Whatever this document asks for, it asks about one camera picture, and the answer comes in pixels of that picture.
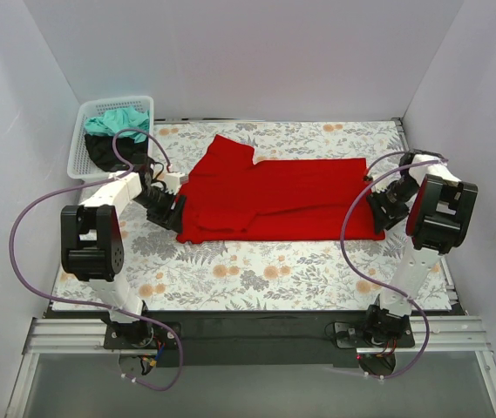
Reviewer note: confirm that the aluminium frame rail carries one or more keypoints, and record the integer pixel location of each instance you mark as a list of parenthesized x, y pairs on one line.
[(87, 336)]

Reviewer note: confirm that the floral table cloth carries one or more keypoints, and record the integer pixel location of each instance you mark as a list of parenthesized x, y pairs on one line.
[(232, 275)]

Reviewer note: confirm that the black t shirt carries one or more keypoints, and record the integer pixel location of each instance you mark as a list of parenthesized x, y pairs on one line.
[(101, 152)]

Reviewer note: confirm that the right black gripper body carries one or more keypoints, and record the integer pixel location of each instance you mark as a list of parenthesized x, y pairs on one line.
[(385, 211)]

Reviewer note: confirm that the teal t shirt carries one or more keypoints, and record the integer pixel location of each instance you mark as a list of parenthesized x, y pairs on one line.
[(112, 121)]

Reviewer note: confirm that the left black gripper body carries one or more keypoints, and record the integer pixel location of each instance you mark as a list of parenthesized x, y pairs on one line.
[(166, 212)]

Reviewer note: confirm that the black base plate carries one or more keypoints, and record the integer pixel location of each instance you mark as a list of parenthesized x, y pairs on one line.
[(226, 338)]

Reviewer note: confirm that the white plastic laundry basket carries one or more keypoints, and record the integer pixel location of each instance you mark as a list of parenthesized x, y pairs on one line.
[(79, 164)]

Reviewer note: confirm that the red t shirt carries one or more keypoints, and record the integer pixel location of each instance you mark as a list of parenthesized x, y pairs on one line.
[(231, 197)]

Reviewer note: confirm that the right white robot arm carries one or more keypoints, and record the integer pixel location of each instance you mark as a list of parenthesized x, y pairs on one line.
[(437, 208)]

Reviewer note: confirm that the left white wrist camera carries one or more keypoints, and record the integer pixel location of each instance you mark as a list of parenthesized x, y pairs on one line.
[(173, 181)]

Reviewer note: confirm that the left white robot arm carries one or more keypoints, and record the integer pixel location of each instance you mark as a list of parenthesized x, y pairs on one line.
[(92, 248)]

